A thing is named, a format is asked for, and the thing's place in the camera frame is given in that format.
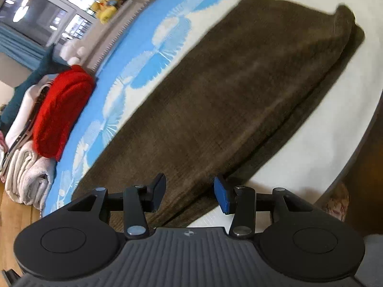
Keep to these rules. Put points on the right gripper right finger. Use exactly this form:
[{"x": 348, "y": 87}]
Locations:
[{"x": 243, "y": 202}]

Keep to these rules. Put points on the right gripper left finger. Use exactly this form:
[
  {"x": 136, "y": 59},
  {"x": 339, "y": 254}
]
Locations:
[{"x": 134, "y": 202}]

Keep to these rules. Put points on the brown corduroy pants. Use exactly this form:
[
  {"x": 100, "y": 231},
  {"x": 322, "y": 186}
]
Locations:
[{"x": 229, "y": 105}]

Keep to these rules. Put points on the blue white patterned bedsheet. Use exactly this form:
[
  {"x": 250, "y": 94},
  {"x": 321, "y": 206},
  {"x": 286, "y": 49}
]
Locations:
[{"x": 161, "y": 35}]

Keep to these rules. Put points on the white folded quilt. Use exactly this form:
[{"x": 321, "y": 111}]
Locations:
[{"x": 27, "y": 175}]

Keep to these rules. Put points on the red folded blanket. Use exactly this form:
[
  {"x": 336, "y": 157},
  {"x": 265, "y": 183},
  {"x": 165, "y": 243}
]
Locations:
[{"x": 65, "y": 100}]

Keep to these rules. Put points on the white plush toy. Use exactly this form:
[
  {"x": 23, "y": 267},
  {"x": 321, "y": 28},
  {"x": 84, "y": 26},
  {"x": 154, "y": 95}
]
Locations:
[{"x": 73, "y": 52}]

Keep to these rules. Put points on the dark teal shark plush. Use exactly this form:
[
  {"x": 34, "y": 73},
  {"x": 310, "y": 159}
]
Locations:
[{"x": 47, "y": 66}]

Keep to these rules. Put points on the blue curtain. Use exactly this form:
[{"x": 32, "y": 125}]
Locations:
[{"x": 20, "y": 48}]

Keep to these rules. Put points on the yellow plush toy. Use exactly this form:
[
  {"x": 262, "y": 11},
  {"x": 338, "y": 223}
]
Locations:
[{"x": 105, "y": 9}]

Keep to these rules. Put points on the window frame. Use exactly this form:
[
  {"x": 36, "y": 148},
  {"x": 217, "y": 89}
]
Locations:
[{"x": 48, "y": 21}]

